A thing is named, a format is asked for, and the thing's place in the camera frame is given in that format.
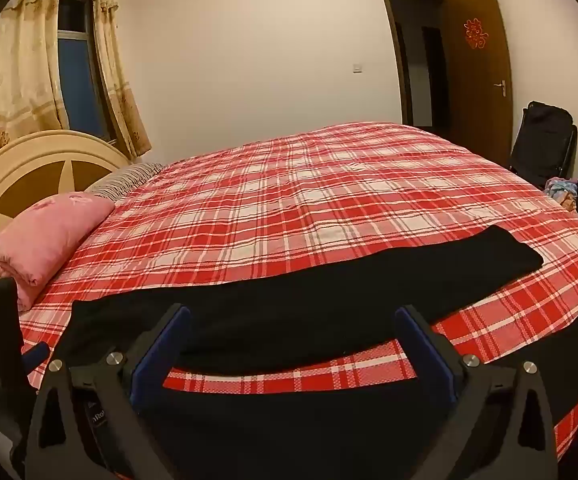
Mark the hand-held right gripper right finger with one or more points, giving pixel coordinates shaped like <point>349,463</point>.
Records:
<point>429,355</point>

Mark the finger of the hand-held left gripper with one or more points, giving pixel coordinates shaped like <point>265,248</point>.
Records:
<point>35,354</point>

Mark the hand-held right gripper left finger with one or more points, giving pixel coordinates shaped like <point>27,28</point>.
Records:
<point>161,355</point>

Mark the black pants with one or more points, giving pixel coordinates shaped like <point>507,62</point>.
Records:
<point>319,290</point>

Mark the pink folded blanket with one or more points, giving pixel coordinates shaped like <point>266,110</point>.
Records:
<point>44,240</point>

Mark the cream star bed headboard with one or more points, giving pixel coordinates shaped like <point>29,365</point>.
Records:
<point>24,160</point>

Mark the striped pillow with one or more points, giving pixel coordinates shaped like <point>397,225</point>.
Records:
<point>124,177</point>

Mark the red plaid bed sheet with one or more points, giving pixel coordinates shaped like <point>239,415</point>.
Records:
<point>294,195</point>

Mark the pile of colourful clothes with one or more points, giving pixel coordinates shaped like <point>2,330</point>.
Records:
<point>561,192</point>

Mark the black chair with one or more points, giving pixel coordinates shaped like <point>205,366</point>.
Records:
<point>544,140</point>

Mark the beige patterned curtain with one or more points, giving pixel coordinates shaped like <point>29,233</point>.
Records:
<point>19,70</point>
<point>119,75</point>

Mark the brown wooden door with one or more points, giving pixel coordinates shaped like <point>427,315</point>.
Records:
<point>479,95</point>

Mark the window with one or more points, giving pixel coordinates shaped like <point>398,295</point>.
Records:
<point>81,70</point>

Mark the red paper door decoration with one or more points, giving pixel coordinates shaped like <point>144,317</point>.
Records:
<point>476,33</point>

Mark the dark door frame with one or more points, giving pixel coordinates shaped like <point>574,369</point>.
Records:
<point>394,35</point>

